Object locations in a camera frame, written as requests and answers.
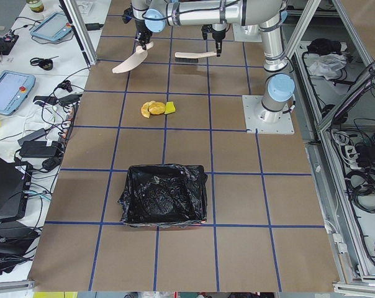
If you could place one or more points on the black power adapter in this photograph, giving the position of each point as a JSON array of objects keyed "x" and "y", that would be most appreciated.
[{"x": 40, "y": 149}]

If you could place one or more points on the lower teach pendant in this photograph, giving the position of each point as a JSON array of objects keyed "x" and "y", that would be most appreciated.
[{"x": 14, "y": 88}]

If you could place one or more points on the upper teach pendant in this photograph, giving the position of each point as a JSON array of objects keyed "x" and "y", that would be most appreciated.
[{"x": 52, "y": 29}]

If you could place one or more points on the white crumpled cloth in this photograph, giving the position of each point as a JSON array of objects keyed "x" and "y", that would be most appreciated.
[{"x": 328, "y": 66}]

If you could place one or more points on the black tape roll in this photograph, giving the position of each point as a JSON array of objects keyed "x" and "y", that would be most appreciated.
[{"x": 46, "y": 65}]

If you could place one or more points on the black handled scissors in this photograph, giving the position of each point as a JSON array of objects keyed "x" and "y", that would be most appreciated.
[{"x": 35, "y": 61}]

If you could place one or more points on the beige plastic dustpan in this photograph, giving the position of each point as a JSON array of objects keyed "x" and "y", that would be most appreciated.
[{"x": 134, "y": 60}]

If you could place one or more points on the teach pendant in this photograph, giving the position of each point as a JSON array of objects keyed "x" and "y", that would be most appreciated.
[
  {"x": 52, "y": 29},
  {"x": 14, "y": 88}
]

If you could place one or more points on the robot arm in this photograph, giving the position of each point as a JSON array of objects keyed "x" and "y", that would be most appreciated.
[
  {"x": 150, "y": 17},
  {"x": 215, "y": 16}
]

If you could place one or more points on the black lined bin left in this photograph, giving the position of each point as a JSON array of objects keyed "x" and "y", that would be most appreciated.
[{"x": 164, "y": 196}]

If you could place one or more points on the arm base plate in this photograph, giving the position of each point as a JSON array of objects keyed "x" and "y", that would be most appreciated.
[
  {"x": 261, "y": 121},
  {"x": 250, "y": 33}
]

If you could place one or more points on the black laptop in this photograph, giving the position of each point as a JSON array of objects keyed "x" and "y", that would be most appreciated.
[{"x": 12, "y": 200}]

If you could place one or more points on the aluminium frame post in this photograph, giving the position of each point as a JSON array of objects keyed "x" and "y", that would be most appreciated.
[{"x": 75, "y": 19}]

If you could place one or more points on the yellow sponge piece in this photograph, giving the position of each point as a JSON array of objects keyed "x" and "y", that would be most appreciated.
[{"x": 170, "y": 108}]

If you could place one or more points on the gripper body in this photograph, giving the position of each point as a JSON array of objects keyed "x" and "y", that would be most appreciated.
[
  {"x": 143, "y": 30},
  {"x": 218, "y": 35}
]

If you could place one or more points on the beige hand brush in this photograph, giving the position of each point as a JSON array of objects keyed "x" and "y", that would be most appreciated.
[{"x": 188, "y": 57}]

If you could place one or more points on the orange peel trash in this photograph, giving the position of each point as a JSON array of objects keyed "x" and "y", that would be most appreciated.
[{"x": 152, "y": 108}]

